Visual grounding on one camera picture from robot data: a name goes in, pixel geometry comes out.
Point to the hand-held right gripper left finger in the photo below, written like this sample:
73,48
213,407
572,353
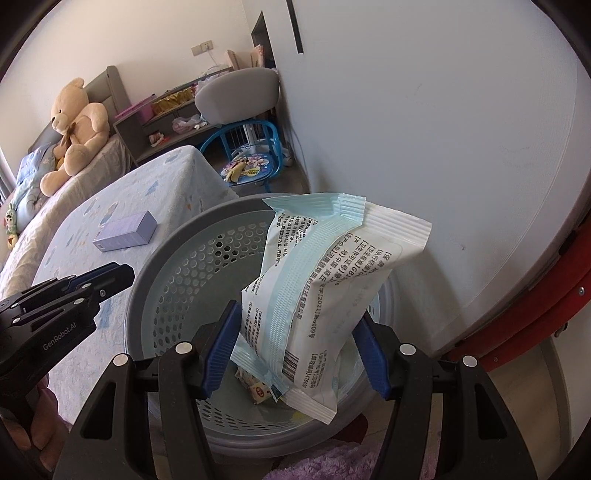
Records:
217,355

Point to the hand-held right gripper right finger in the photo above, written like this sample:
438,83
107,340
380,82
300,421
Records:
374,360

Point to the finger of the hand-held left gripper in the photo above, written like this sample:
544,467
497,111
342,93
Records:
111,274
69,307

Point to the red patterned snack packet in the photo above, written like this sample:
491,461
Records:
258,392

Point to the grey perforated plastic basket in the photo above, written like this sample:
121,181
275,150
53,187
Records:
184,258

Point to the white and green packet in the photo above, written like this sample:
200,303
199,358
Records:
323,277

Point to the person's left hand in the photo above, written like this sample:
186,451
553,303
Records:
41,415

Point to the purple carton box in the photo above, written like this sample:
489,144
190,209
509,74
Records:
124,233

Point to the blue printed fleece blanket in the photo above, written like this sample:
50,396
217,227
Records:
152,184

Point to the small green-hooded plush doll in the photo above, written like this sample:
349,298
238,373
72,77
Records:
10,226

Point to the purple fluffy rug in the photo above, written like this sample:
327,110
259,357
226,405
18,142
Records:
323,457

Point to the blue printed pillow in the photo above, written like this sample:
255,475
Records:
34,166

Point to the grey desk shelf unit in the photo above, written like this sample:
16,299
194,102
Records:
138,138

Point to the beige teddy bear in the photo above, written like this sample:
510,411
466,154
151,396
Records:
83,124

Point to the clear plastic bag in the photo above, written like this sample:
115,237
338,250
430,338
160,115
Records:
184,124

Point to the pink storage box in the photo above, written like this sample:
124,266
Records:
134,108

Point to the cartoon printed seat cushion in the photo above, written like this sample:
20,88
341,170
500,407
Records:
249,168

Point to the gold snack packs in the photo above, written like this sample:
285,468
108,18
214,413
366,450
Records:
171,101

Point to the grey bed headboard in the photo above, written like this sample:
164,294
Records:
111,87

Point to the blue child chair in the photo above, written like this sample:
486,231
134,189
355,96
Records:
273,138

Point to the grey chair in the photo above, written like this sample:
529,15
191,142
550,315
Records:
235,92

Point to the red metal frame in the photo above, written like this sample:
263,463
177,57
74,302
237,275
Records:
508,323

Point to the wall socket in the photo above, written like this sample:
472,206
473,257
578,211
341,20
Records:
202,48

